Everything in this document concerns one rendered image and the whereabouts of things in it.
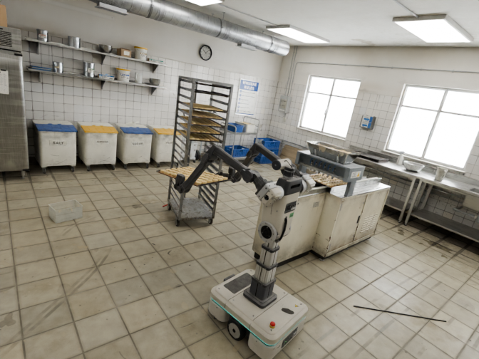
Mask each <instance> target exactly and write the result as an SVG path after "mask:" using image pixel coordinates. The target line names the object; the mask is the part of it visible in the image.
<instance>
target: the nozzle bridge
mask: <svg viewBox="0 0 479 359"><path fill-rule="evenodd" d="M312 158H313V159H312ZM311 159H312V160H313V165H312V166H311V163H310V160H311ZM312 160H311V161H312ZM316 162H317V166H316V167H315V165H314V163H315V164H316ZM325 162H326V164H325V165H326V169H325V171H324V167H323V166H325V165H324V163H325ZM319 163H320V164H321V169H319V166H320V164H319ZM295 164H298V165H299V169H298V170H299V171H300V172H302V173H303V174H304V173H306V170H307V168H311V169H313V170H316V171H318V172H322V173H324V174H326V175H329V176H332V177H335V178H337V179H340V180H343V182H348V183H347V186H346V190H345V193H344V196H345V197H350V196H352V195H353V192H354V187H355V185H356V181H359V180H361V178H362V176H363V173H364V169H365V167H364V166H361V165H357V164H354V163H351V164H347V165H343V164H341V163H338V162H335V161H332V160H328V159H326V158H323V157H320V156H317V155H313V154H311V153H310V151H309V150H303V151H297V156H296V159H295ZM330 164H331V165H330ZM335 165H336V166H335ZM334 166H335V167H334ZM328 167H331V170H330V172H328ZM333 168H336V171H335V173H334V174H333V171H334V170H333ZM332 170H333V171H332Z"/></svg>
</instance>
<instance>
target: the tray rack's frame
mask: <svg viewBox="0 0 479 359"><path fill-rule="evenodd" d="M181 78H182V79H187V80H192V78H191V77H186V76H179V78H178V86H177V101H176V109H175V124H174V133H173V142H172V157H171V165H170V169H172V168H173V162H174V154H175V140H176V132H177V117H178V109H179V101H180V86H181ZM196 82H203V83H211V84H216V85H224V86H229V87H231V85H232V84H229V83H221V82H216V81H211V80H203V79H199V78H196ZM196 97H197V93H195V96H194V103H196V102H195V101H196ZM191 143H192V142H189V148H190V149H191ZM190 149H189V150H188V155H189V156H190ZM171 186H172V177H170V180H169V188H168V207H169V204H170V206H171V207H172V210H173V211H174V213H175V215H176V217H175V218H176V220H175V223H176V224H177V219H178V212H179V207H178V206H177V204H176V202H175V200H174V199H173V198H170V193H171ZM185 195H186V193H184V196H183V197H184V198H185ZM182 203H183V204H184V206H182V210H183V213H182V214H181V220H192V219H209V222H210V219H212V212H211V211H210V210H209V209H208V207H207V206H206V205H205V203H204V202H203V201H202V200H201V199H200V196H199V195H198V197H189V198H185V199H184V200H183V201H182ZM212 220H213V219H212Z"/></svg>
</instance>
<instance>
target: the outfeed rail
mask: <svg viewBox="0 0 479 359"><path fill-rule="evenodd" d="M375 179H378V178H377V177H373V178H369V179H362V180H359V181H356V182H364V181H368V180H375ZM328 191H331V188H328V187H325V186H323V187H315V188H312V189H311V190H310V191H309V192H308V193H307V194H299V197H303V196H307V195H310V194H317V193H321V192H328Z"/></svg>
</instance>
